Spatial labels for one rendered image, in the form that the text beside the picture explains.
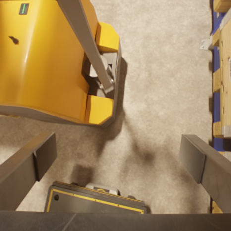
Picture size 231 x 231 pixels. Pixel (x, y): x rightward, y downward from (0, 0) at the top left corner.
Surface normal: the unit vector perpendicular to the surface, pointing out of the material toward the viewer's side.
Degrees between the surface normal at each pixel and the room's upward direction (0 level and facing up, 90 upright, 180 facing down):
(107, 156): 0
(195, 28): 0
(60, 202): 0
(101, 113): 22
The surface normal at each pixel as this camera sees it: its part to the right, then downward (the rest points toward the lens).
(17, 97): 0.14, -0.14
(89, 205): -0.11, -0.17
